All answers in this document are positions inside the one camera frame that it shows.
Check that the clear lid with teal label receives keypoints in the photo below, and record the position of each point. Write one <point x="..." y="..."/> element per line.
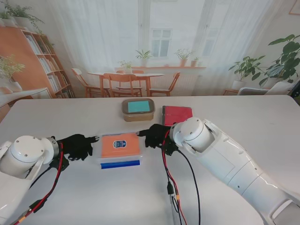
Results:
<point x="138" y="106"/>

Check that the clear container with blue clips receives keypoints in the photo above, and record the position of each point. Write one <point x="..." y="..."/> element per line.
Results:
<point x="120" y="164"/>

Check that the red container lid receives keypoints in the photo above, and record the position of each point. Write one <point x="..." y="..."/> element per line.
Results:
<point x="178" y="112"/>

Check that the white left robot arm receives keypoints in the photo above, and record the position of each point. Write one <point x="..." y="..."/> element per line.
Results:
<point x="23" y="154"/>

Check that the brown paper food container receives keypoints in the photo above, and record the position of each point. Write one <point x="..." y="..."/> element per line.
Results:
<point x="138" y="117"/>

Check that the black plastic tray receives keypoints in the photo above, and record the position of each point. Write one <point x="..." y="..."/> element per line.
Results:
<point x="162" y="117"/>

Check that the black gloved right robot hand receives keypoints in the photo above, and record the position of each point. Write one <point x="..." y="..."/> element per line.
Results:
<point x="157" y="136"/>

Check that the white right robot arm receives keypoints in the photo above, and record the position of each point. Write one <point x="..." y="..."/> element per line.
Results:
<point x="222" y="159"/>

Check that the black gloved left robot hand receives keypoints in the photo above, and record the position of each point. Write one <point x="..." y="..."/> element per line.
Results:
<point x="77" y="146"/>

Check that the printed room scene backdrop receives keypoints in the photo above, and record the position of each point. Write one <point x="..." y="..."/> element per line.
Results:
<point x="164" y="23"/>

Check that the clear lid with orange label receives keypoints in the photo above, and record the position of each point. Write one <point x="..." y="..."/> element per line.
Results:
<point x="110" y="147"/>

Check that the black equipment piece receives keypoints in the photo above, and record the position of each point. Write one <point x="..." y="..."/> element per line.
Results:
<point x="295" y="91"/>

